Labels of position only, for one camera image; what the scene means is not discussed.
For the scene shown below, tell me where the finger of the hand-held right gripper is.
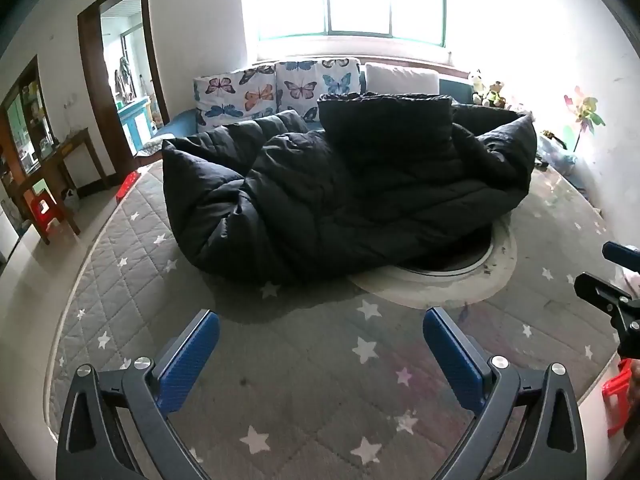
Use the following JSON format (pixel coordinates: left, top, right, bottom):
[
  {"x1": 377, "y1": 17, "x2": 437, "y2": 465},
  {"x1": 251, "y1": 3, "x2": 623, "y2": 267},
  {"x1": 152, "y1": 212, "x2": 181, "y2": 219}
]
[
  {"x1": 602, "y1": 241, "x2": 640, "y2": 262},
  {"x1": 574, "y1": 272, "x2": 640, "y2": 332}
]

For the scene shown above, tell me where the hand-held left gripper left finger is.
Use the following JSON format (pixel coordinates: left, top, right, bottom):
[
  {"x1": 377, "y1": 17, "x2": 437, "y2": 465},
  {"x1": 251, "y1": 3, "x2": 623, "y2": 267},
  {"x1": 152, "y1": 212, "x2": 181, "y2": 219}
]
[{"x1": 56, "y1": 309, "x2": 221, "y2": 480}]

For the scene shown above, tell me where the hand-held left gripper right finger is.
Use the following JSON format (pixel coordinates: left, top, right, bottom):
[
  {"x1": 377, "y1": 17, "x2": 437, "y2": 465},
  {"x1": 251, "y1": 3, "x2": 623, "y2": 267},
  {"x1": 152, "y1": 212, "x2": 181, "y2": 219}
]
[{"x1": 424, "y1": 306, "x2": 586, "y2": 480}]

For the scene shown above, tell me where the black down jacket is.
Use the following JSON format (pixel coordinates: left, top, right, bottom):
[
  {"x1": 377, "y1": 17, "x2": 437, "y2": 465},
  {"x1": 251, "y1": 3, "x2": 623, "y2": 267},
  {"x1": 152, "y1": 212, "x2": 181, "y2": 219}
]
[{"x1": 161, "y1": 92, "x2": 538, "y2": 286}]

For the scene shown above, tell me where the red plastic stool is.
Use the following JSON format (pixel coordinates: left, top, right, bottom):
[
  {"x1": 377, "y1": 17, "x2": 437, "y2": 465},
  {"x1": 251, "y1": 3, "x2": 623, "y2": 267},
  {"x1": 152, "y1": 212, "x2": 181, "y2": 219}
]
[{"x1": 600, "y1": 360, "x2": 633, "y2": 436}]

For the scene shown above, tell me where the grey star quilted mat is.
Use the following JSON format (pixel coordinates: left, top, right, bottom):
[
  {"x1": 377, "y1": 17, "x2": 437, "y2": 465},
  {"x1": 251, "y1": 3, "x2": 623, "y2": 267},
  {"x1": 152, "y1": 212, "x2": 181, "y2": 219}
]
[{"x1": 44, "y1": 160, "x2": 626, "y2": 480}]

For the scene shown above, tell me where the clear plastic bag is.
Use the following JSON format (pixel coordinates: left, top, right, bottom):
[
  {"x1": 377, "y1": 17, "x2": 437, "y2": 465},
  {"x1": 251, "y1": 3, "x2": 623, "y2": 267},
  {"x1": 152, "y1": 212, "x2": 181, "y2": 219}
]
[{"x1": 537, "y1": 132, "x2": 577, "y2": 173}]

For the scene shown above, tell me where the colourful pinwheel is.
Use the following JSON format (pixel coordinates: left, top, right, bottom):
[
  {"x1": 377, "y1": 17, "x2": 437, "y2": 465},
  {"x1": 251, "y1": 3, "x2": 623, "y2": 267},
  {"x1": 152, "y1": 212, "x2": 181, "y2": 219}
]
[{"x1": 564, "y1": 86, "x2": 606, "y2": 153}]

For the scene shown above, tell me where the red plastic item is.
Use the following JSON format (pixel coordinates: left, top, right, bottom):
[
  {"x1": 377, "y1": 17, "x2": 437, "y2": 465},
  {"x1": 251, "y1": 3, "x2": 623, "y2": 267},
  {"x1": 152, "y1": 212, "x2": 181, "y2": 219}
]
[{"x1": 116, "y1": 171, "x2": 140, "y2": 200}]

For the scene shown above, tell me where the small red stool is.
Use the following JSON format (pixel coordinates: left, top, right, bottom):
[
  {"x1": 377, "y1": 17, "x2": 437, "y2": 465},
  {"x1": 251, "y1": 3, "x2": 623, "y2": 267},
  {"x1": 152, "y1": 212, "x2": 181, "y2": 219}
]
[{"x1": 27, "y1": 190, "x2": 66, "y2": 238}]

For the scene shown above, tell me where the panda plush toy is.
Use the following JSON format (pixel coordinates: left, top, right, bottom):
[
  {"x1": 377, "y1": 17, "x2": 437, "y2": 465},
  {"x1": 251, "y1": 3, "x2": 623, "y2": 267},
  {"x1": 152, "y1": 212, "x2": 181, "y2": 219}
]
[{"x1": 470, "y1": 71, "x2": 488, "y2": 106}]

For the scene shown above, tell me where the wooden side table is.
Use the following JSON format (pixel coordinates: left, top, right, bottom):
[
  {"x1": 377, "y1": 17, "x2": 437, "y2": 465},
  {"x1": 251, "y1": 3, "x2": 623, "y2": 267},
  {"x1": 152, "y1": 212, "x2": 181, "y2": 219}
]
[{"x1": 17, "y1": 129, "x2": 108, "y2": 246}]

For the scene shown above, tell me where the blue cabinet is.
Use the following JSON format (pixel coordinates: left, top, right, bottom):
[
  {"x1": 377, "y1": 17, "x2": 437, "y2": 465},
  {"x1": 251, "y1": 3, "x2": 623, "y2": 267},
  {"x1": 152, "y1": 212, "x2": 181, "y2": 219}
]
[{"x1": 117, "y1": 99, "x2": 153, "y2": 147}]

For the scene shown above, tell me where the butterfly print pillow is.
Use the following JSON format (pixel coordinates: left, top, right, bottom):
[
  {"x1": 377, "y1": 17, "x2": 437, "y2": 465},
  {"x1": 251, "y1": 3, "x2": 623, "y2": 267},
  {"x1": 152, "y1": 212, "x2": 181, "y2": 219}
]
[
  {"x1": 275, "y1": 57, "x2": 362, "y2": 123},
  {"x1": 194, "y1": 62, "x2": 277, "y2": 133}
]

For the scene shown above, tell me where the white pillow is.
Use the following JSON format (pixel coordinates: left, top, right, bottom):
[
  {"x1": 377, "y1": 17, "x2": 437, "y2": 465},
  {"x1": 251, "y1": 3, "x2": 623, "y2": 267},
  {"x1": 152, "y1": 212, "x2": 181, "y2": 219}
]
[{"x1": 364, "y1": 62, "x2": 441, "y2": 96}]

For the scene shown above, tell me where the wooden display cabinet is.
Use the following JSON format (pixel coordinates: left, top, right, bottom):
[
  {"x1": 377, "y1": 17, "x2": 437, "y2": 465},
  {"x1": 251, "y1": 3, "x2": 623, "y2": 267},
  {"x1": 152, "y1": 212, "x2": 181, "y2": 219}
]
[{"x1": 0, "y1": 55, "x2": 56, "y2": 241}]

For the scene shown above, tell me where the green framed window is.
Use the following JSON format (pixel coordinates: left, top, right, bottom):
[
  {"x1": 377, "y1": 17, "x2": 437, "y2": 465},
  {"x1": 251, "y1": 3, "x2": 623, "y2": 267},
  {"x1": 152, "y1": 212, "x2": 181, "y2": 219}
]
[{"x1": 240, "y1": 0, "x2": 451, "y2": 50}]

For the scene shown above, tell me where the brown door frame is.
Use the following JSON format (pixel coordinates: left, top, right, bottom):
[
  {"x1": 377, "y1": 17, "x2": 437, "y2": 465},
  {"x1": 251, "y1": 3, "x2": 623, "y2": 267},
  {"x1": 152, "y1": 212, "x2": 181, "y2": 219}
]
[{"x1": 77, "y1": 0, "x2": 171, "y2": 171}]

